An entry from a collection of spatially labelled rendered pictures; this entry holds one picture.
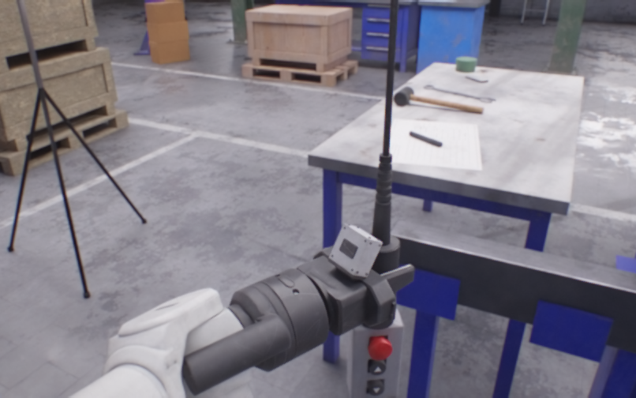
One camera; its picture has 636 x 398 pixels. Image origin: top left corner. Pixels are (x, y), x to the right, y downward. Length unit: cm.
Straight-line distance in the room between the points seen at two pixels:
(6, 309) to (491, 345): 212
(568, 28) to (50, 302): 622
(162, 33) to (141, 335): 705
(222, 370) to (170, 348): 5
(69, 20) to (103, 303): 262
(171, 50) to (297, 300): 707
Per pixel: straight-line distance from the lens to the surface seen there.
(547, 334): 119
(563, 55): 713
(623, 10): 1270
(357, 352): 67
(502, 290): 115
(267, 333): 47
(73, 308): 256
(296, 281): 53
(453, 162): 156
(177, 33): 753
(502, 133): 186
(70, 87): 449
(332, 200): 164
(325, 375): 202
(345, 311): 54
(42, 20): 437
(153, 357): 43
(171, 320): 45
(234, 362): 46
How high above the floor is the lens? 145
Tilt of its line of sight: 27 degrees down
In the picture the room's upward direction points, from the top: straight up
